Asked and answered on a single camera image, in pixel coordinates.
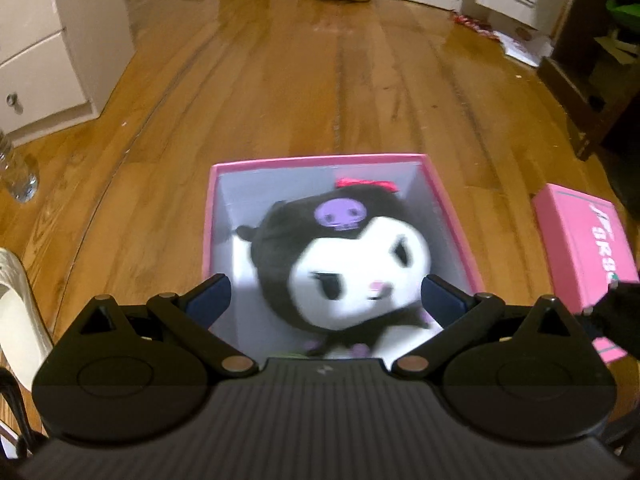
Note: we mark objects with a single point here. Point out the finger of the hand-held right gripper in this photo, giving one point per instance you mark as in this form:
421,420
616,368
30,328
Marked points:
620,310

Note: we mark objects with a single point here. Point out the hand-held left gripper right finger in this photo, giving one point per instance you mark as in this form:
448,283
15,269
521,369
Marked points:
442,300

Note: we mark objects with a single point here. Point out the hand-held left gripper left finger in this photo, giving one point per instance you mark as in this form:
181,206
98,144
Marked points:
215,300

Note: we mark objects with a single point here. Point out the pink box lid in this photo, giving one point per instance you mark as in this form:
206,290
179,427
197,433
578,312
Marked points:
570,240

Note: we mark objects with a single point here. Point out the black and white plush doll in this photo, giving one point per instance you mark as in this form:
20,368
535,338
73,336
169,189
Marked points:
350,260

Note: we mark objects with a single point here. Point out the pink cardboard box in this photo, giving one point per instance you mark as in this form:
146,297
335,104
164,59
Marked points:
235,195

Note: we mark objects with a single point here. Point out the cream rounded object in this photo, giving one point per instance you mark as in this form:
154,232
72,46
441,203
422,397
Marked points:
20,310

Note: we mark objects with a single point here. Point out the dark wooden furniture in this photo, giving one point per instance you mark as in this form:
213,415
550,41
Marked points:
580,75

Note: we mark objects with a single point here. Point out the white paper packet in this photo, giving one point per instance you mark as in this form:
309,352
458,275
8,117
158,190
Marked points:
525,47

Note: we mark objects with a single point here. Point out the red snack wrapper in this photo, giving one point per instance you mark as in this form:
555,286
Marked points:
475,25

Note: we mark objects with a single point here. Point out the beige drawer cabinet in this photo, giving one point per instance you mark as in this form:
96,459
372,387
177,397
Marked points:
50,35

